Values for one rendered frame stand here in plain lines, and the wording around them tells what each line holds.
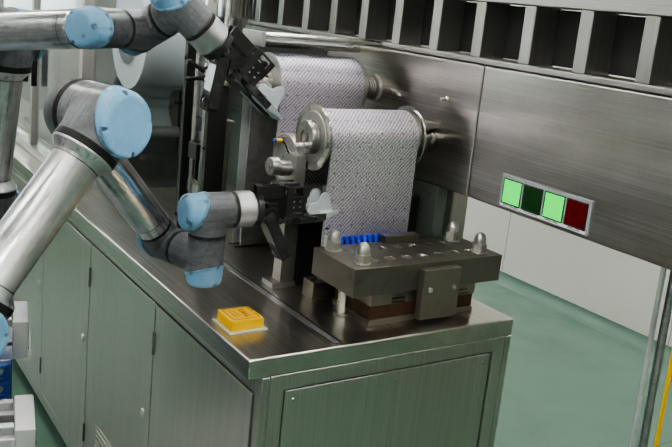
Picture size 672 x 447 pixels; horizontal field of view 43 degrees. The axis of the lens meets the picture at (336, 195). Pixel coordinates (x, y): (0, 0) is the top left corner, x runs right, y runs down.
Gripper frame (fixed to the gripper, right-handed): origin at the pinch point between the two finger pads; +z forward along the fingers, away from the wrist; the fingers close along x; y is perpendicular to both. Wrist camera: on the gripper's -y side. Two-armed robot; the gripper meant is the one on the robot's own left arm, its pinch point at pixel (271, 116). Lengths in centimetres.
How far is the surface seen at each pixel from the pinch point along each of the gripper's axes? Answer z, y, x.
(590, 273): 279, 97, 135
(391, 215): 37.6, 3.3, -5.3
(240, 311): 15.5, -35.2, -15.0
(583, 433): 216, 12, 40
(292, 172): 14.7, -4.6, 2.9
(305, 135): 9.7, 2.8, 0.6
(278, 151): 16.3, -0.9, 16.7
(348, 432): 43, -40, -32
